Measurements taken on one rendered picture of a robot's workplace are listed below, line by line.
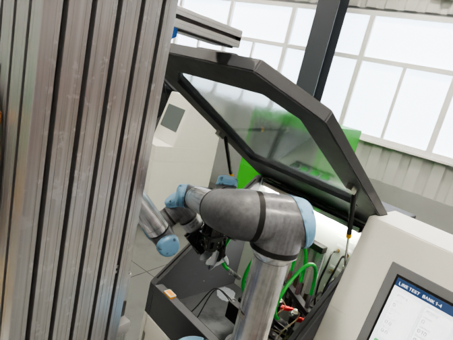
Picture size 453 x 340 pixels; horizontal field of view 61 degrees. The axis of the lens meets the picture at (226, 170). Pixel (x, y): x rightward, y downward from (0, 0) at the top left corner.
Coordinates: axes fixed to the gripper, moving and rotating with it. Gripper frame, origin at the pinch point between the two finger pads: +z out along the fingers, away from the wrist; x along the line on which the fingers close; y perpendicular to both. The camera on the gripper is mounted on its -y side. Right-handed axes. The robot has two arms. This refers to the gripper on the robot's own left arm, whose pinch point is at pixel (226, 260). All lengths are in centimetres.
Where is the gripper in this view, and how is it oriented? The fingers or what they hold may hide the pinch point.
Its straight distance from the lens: 156.8
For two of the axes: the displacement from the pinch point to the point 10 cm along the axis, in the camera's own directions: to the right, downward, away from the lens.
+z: 5.2, 7.8, 3.5
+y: -7.3, 6.2, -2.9
